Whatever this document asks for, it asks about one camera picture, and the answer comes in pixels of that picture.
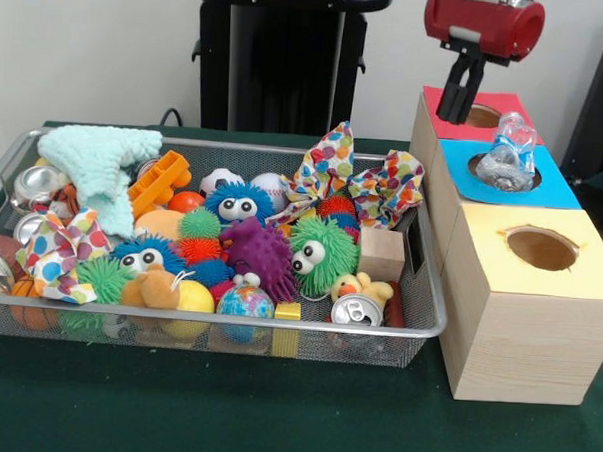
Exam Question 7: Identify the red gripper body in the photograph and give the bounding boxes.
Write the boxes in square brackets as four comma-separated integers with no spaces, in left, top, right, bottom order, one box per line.
[422,0,547,65]

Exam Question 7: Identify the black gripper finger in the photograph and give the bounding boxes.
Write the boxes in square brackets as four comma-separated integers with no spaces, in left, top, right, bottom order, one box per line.
[434,50,471,123]
[453,52,488,127]

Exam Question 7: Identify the clear bottle with blue label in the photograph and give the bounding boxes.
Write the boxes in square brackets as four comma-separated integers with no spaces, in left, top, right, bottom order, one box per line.
[475,109,541,193]

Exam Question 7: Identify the polka-dot colourful cloth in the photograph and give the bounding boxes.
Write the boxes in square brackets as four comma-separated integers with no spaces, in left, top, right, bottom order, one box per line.
[12,204,114,307]
[266,117,358,229]
[346,147,427,231]

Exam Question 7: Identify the orange plastic block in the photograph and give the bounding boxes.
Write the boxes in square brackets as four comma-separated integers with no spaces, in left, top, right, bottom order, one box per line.
[126,147,194,222]

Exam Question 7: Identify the mint waffle cloth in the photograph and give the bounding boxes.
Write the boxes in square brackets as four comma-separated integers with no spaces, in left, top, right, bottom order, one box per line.
[33,122,165,239]

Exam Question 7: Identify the wooden three-hole box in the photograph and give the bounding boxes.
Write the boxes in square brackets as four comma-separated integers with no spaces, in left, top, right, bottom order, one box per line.
[397,85,603,408]

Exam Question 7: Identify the metal mesh bin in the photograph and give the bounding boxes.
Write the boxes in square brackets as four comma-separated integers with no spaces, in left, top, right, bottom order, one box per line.
[0,126,455,371]

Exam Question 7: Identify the green fuzzy googly-eyed toy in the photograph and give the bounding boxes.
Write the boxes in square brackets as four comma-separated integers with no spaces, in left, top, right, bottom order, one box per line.
[285,214,363,300]

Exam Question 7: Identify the silver drink can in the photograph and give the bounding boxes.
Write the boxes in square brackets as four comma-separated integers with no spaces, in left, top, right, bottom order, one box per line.
[329,291,385,329]

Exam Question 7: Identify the purple spiky rubber toy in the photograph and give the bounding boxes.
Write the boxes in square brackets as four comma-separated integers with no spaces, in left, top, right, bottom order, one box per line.
[215,215,303,305]

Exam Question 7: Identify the globe print ball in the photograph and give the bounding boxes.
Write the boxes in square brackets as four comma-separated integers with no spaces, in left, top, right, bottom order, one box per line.
[214,281,276,320]

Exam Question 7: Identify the brown teddy bear plush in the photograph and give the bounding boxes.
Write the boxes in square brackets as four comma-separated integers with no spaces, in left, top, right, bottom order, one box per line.
[120,261,184,311]

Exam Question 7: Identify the dark green tablecloth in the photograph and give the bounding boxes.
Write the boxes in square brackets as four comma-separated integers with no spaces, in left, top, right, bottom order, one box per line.
[0,117,603,452]

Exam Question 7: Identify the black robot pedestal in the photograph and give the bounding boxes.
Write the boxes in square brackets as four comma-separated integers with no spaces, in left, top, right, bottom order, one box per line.
[178,0,395,141]

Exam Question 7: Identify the black cable loop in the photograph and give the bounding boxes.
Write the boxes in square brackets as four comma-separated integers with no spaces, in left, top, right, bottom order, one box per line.
[158,107,186,128]

